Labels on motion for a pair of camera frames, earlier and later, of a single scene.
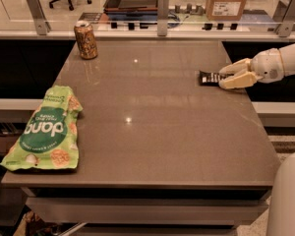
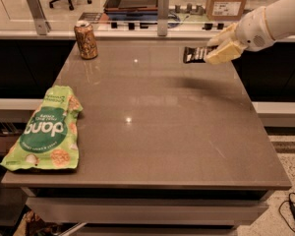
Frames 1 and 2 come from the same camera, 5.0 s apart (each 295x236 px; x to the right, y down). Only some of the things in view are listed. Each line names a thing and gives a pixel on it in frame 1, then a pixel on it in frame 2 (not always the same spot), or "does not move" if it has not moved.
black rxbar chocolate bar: [209, 79] to [197, 54]
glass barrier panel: [254, 8] does not move
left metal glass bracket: [38, 13] does not move
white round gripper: [267, 66] to [252, 30]
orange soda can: [86, 38] does not move
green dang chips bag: [49, 139] does not move
